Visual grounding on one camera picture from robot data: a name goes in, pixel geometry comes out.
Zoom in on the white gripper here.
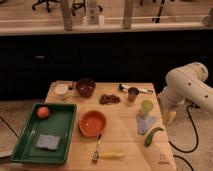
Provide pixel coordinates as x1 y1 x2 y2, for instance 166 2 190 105
157 87 184 126

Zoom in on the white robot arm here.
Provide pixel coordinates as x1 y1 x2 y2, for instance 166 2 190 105
158 62 213 126

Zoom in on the orange red bowl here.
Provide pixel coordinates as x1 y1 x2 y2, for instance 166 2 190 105
78 110 107 137

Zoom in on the dark maroon bowl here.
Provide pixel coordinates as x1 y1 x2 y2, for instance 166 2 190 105
75 78 96 97

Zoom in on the light green cup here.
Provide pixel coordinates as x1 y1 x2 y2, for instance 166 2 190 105
140 100 154 117

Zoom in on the light blue cloth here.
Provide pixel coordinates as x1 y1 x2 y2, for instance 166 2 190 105
136 113 156 135

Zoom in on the green chili pepper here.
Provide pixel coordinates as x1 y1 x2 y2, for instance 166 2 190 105
144 127 164 147

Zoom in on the metal cup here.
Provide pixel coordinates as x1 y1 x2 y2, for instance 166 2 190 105
128 87 139 103

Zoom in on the green plastic tray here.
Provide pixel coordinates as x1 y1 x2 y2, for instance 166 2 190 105
11 103 77 165

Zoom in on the white cup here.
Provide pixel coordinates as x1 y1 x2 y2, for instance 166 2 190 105
54 84 68 100

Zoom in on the blue grey sponge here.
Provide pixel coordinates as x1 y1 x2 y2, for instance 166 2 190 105
36 134 60 150

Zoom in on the orange fruit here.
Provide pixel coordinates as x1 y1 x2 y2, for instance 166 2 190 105
37 106 50 119

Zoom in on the black cable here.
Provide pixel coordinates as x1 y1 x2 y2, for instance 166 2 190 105
168 103 200 171

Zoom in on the yellow handled fork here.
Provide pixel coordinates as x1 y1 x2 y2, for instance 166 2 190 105
91 135 125 164

